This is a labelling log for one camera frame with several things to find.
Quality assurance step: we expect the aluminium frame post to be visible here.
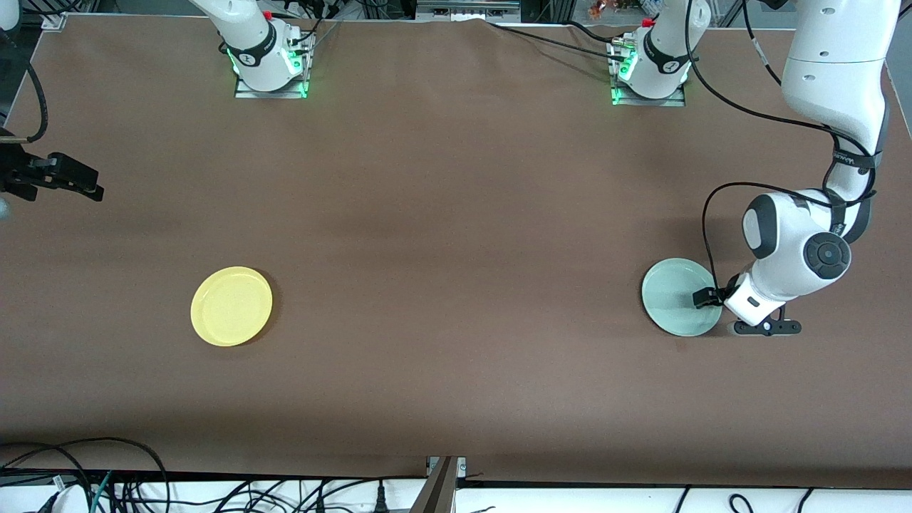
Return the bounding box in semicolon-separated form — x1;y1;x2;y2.
410;456;467;513

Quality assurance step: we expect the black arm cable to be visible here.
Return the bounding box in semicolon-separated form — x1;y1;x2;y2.
0;28;49;143
685;0;879;304

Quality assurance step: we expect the pale green plate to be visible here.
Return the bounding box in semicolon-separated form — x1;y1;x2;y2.
641;258;723;338

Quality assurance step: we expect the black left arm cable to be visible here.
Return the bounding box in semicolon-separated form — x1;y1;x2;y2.
685;0;879;304

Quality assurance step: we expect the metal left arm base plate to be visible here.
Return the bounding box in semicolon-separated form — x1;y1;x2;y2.
611;39;686;108

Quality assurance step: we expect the green cable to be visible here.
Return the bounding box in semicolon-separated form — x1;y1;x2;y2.
91;470;113;513

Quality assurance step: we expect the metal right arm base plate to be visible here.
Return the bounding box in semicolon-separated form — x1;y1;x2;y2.
235;32;314;99

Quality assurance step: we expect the grey metal rail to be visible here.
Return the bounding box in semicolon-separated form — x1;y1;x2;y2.
417;0;521;21

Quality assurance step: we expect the orange background object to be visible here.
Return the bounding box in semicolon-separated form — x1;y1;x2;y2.
588;0;642;19

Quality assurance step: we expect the brown table cover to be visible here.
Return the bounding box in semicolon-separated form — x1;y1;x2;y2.
0;14;912;489

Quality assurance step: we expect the yellow plate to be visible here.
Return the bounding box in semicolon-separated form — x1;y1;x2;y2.
190;266;274;348

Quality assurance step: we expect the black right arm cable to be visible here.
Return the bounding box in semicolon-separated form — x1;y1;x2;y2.
0;28;49;143

